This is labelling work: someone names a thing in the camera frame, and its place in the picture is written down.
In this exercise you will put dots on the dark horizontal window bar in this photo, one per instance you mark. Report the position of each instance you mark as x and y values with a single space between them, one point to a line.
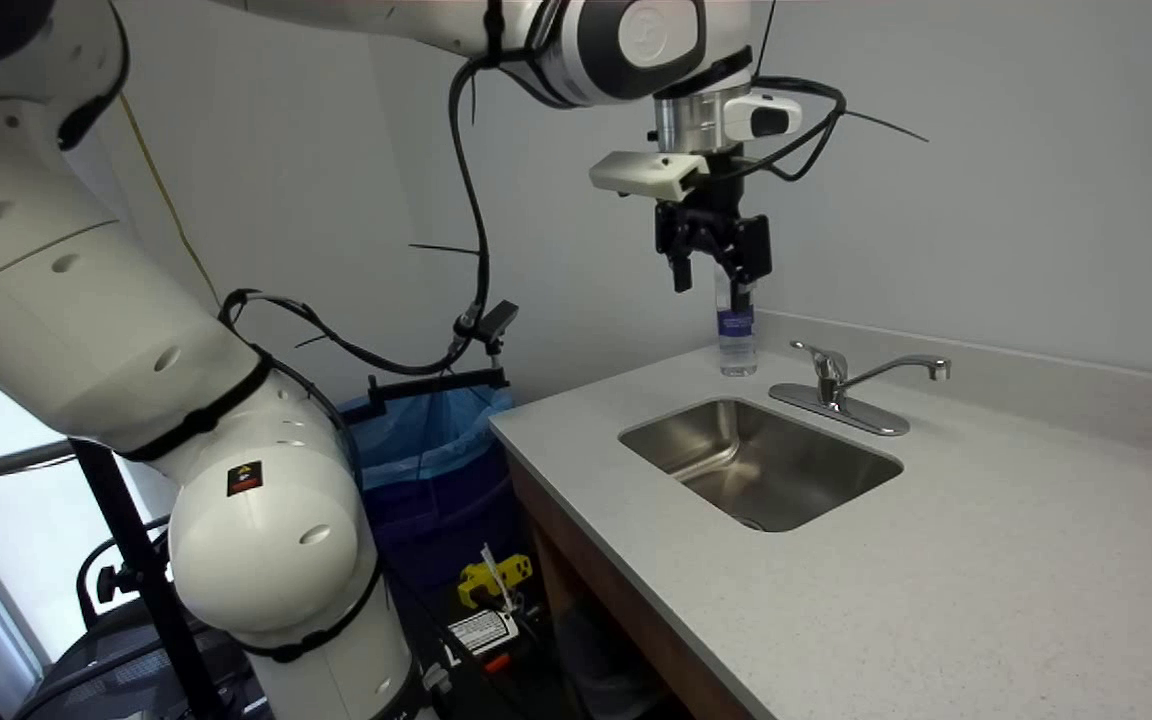
1 466

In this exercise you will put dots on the yellow tool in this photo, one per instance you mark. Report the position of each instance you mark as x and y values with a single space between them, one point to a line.
493 583

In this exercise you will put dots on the white and red box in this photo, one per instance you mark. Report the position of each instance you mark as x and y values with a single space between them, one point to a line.
487 632

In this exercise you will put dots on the black slanted stand pole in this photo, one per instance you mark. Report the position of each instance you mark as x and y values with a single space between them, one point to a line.
148 603

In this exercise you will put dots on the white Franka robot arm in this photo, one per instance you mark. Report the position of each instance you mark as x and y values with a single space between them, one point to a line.
259 534

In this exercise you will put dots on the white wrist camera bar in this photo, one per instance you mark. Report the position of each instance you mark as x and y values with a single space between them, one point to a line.
644 175

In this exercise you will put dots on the black equipment cart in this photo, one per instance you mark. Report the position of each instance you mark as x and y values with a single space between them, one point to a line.
108 672

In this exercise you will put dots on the chrome sink faucet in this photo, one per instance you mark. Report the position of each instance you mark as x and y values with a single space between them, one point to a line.
840 388

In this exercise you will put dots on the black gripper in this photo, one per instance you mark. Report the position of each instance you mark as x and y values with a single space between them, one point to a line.
707 214

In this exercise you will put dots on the bin with blue bag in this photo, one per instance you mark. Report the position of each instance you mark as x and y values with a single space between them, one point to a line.
429 453

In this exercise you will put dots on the white box with black face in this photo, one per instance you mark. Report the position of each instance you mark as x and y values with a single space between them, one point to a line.
757 119

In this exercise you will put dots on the brown wooden counter cabinet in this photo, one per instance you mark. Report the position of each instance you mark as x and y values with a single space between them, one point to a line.
602 584

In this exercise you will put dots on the clear plastic water bottle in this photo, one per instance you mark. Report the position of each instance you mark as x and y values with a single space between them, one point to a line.
739 351

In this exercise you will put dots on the stainless steel sink basin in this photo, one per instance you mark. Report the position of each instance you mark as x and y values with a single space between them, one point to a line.
763 466

